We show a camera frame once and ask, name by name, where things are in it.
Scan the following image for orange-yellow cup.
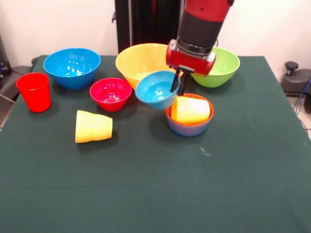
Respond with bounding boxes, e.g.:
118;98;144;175
93;114;113;141

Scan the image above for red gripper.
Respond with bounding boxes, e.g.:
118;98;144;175
166;39;217;97

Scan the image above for large orange-yellow bowl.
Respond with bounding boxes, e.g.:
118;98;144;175
115;43;184;91

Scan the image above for dark green tablecloth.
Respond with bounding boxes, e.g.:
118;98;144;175
0;55;311;233

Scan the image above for small light blue bowl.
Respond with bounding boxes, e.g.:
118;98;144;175
135;70;181;110

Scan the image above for large blue bowl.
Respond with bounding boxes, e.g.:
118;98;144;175
43;47;102;89

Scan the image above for yellow cup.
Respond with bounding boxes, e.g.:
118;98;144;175
171;97;210;125
75;110;96;144

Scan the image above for red cup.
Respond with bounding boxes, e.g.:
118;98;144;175
16;72;52;113

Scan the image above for small magenta bowl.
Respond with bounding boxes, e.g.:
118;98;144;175
89;77;133;112

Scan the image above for small orange-red bowl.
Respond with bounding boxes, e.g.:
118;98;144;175
165;93;215;127

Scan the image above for large green bowl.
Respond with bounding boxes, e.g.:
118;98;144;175
190;47;241;88

